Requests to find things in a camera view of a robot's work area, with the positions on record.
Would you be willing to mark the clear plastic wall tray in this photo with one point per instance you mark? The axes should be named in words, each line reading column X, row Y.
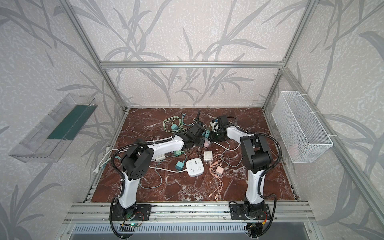
column 47, row 142

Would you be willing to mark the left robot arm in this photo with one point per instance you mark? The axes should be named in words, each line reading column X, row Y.
column 132, row 161

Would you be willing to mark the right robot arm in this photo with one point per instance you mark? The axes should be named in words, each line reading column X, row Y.
column 256, row 157

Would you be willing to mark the white power strip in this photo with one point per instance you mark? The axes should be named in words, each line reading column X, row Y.
column 195, row 167

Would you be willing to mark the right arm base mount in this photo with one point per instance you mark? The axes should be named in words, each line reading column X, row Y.
column 240, row 211

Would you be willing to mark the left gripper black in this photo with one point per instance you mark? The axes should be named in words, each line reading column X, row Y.
column 196, row 130

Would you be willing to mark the white wire mesh basket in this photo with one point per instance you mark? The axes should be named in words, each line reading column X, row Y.
column 301, row 131

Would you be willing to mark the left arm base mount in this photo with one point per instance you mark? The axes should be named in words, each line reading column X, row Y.
column 137, row 212

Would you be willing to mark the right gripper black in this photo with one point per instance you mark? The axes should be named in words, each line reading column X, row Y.
column 216, row 129

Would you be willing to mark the aluminium front rail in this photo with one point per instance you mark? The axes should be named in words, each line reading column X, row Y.
column 189, row 212

